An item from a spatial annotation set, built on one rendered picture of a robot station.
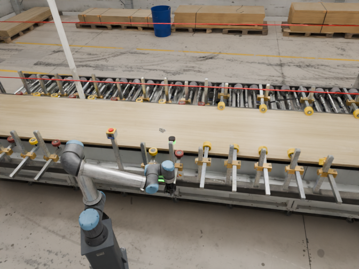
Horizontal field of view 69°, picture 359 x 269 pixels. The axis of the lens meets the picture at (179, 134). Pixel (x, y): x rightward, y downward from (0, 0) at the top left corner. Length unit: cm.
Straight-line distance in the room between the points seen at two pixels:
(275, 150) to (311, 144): 35
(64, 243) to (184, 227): 127
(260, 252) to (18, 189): 298
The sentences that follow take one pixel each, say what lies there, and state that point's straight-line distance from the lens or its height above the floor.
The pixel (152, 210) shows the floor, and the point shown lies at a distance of 316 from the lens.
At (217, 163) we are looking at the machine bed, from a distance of 259.
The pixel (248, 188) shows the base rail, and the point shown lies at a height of 69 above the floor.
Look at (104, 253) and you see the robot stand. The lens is 244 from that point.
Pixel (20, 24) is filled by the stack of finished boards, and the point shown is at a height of 29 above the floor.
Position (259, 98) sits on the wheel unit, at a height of 95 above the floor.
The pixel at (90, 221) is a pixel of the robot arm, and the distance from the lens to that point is 217.
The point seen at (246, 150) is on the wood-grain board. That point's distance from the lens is 251.
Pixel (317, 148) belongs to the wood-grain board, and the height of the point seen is 90.
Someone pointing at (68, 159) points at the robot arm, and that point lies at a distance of 180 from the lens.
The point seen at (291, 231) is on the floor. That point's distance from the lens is 316.
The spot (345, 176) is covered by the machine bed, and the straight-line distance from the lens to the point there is 284.
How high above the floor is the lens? 259
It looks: 40 degrees down
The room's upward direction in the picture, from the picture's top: 3 degrees counter-clockwise
